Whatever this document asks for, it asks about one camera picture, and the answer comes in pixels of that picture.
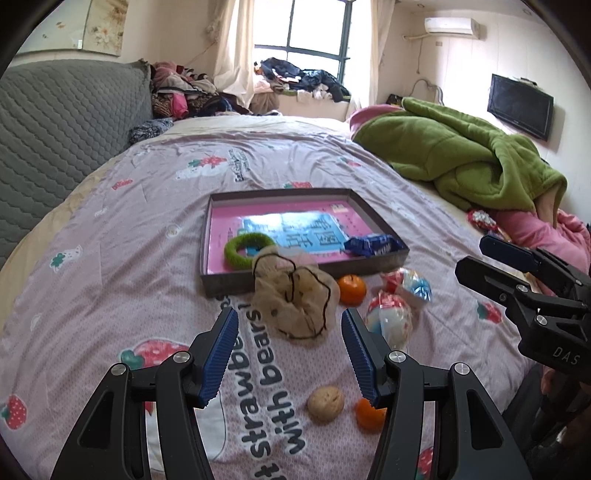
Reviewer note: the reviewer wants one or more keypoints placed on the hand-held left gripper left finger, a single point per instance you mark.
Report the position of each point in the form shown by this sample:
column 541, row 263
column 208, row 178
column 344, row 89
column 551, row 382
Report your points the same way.
column 217, row 364

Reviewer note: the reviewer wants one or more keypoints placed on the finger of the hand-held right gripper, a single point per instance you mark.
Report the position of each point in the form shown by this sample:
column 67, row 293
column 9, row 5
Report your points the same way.
column 485, row 277
column 505, row 254

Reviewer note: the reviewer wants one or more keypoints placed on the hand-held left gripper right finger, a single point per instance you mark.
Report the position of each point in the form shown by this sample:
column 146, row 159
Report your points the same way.
column 360, row 364

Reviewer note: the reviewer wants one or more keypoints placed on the brown walnut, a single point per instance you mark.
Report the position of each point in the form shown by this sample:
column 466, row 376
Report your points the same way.
column 325, row 405

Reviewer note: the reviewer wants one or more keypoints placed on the red and white snack packet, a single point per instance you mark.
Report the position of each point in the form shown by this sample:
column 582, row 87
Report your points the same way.
column 390, row 321

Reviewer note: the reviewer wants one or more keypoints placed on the orange tangerine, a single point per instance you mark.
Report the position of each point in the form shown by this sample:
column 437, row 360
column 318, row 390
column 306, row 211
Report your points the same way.
column 352, row 290
column 369, row 419

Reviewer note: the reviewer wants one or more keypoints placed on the grey shallow cardboard box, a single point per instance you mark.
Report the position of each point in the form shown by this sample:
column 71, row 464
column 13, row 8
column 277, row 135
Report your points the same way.
column 221, row 284

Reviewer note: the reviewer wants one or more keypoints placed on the beige mesh hair scrunchie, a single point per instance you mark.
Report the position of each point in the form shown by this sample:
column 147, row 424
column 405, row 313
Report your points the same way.
column 300, row 297

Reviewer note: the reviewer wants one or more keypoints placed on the blue snack packet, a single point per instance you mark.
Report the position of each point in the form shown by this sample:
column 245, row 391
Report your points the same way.
column 371, row 245

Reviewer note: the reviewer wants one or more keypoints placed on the pink blanket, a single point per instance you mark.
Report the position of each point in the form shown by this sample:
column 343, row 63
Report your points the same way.
column 531, row 226

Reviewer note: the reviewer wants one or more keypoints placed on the red patterned wrapper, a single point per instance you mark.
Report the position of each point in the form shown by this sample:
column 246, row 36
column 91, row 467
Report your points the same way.
column 480, row 219

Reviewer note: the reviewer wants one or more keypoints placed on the candy packet with blue bow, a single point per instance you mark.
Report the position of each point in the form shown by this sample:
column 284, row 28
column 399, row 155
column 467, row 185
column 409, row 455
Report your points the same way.
column 413, row 288

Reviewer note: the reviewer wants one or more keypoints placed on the green fleece blanket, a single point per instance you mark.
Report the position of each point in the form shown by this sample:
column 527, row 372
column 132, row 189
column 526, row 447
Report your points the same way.
column 443, row 147

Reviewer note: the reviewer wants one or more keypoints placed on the pink picture book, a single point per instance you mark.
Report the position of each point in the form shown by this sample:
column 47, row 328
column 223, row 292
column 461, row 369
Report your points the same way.
column 224, row 224

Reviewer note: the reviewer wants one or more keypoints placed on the strawberry printed bed sheet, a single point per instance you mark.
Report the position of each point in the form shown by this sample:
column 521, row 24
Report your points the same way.
column 138, row 240

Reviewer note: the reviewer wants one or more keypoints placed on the dark bag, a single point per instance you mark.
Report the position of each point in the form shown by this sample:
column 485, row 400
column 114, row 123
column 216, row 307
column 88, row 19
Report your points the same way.
column 395, row 99

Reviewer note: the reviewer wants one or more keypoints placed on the pink pillow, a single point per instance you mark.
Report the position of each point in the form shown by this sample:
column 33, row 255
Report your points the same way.
column 369, row 116

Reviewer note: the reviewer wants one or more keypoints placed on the white air conditioner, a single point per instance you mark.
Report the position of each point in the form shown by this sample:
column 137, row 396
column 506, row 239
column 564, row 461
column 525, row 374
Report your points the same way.
column 451, row 26

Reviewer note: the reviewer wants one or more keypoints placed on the cream curtain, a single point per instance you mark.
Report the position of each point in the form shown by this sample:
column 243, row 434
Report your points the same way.
column 235, row 50
column 385, row 50

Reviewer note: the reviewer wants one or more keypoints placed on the blue patterned cloth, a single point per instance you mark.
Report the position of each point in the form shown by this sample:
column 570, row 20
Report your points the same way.
column 150, row 130

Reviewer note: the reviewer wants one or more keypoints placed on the dark clothes on windowsill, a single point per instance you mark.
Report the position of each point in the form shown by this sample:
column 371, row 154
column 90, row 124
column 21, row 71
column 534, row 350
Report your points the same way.
column 300, row 76

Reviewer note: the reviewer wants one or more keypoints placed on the pile of mixed clothes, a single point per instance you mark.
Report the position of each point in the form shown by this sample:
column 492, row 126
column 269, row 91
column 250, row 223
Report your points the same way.
column 184, row 92

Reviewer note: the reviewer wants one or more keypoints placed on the grey quilted headboard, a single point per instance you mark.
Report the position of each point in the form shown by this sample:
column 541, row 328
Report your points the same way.
column 60, row 138

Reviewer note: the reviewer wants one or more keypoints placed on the dark framed window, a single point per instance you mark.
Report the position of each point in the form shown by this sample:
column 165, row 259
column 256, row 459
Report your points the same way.
column 314, row 27

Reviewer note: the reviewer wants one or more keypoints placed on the black wall television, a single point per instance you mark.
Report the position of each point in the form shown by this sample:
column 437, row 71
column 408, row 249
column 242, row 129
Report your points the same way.
column 519, row 106

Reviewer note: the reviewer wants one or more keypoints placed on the floral wall picture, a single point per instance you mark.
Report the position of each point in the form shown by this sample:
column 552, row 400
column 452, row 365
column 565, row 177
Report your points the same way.
column 97, row 27

